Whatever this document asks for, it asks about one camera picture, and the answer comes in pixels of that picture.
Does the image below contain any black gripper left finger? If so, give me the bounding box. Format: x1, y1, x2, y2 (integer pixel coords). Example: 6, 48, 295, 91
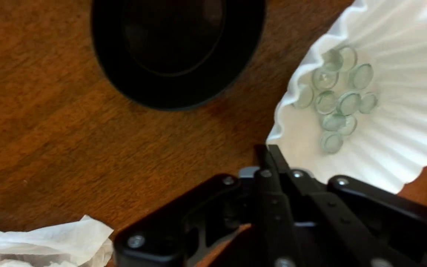
112, 143, 293, 267

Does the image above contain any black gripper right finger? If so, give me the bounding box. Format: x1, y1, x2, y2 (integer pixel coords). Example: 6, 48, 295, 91
267, 144, 427, 267

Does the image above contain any white fluted paper filter bowl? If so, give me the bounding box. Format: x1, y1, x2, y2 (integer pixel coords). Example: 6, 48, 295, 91
265, 0, 427, 196
0, 214, 115, 267

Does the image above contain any black measuring cup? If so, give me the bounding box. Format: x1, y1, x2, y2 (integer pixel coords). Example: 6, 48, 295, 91
89, 0, 267, 112

